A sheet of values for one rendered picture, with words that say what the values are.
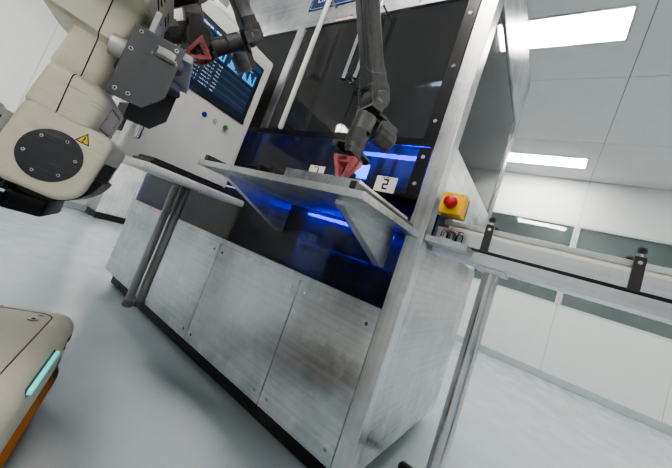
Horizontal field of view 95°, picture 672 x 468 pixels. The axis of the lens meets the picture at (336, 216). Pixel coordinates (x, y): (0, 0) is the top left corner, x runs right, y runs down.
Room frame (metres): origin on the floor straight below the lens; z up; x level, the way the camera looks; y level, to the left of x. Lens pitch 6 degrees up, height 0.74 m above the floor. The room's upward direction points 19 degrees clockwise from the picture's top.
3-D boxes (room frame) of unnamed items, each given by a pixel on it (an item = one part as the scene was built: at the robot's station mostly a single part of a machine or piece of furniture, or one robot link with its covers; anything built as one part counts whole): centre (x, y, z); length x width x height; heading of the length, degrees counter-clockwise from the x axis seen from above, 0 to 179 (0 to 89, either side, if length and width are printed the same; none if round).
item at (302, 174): (0.95, -0.02, 0.90); 0.34 x 0.26 x 0.04; 144
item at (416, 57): (1.16, -0.07, 1.50); 0.43 x 0.01 x 0.59; 54
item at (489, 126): (1.39, -0.57, 1.50); 0.85 x 0.01 x 0.59; 144
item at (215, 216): (1.61, 0.56, 0.73); 1.98 x 0.01 x 0.25; 54
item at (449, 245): (1.00, -0.39, 0.87); 0.14 x 0.13 x 0.02; 144
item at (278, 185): (1.07, 0.10, 0.87); 0.70 x 0.48 x 0.02; 54
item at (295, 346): (2.00, 0.25, 0.44); 2.06 x 1.00 x 0.88; 54
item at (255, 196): (1.21, 0.31, 0.79); 0.34 x 0.03 x 0.13; 144
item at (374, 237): (0.92, -0.10, 0.79); 0.34 x 0.03 x 0.13; 144
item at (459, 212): (0.98, -0.35, 0.99); 0.08 x 0.07 x 0.07; 144
